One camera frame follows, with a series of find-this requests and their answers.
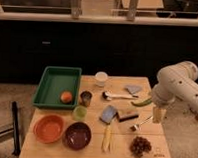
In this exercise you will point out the silver fork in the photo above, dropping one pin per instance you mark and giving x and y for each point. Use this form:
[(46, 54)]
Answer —
[(136, 127)]

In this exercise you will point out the black bar beside table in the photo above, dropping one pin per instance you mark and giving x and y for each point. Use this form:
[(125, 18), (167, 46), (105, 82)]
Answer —
[(16, 134)]

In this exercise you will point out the bunch of dark grapes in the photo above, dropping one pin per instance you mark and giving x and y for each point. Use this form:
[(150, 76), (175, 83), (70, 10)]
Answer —
[(139, 146)]

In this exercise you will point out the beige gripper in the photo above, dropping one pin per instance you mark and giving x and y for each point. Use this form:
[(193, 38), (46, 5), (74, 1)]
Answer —
[(158, 115)]

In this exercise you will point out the orange bowl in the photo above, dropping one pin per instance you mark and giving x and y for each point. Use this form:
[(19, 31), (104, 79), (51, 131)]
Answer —
[(48, 129)]

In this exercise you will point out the orange fruit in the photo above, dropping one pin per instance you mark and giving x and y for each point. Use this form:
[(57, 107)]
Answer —
[(66, 97)]

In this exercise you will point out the small green cup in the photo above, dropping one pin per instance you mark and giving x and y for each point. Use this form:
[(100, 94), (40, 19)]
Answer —
[(79, 113)]

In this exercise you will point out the blue sponge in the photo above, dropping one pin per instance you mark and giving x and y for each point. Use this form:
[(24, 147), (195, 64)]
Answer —
[(108, 114)]

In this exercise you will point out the white cup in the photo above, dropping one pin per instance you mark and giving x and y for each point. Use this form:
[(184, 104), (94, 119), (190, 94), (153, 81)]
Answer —
[(101, 78)]

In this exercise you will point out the green plastic tray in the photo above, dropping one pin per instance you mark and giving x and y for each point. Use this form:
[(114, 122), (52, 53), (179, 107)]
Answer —
[(54, 81)]

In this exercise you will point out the purple bowl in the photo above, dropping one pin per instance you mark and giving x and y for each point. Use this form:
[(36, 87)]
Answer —
[(77, 136)]

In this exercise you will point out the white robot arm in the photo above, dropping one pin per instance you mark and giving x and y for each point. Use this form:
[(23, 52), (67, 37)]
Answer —
[(175, 81)]

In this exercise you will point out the yellow banana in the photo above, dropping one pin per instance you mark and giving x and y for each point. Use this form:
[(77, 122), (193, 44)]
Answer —
[(106, 138)]

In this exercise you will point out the metal cup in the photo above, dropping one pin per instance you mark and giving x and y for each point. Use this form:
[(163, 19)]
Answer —
[(86, 98)]

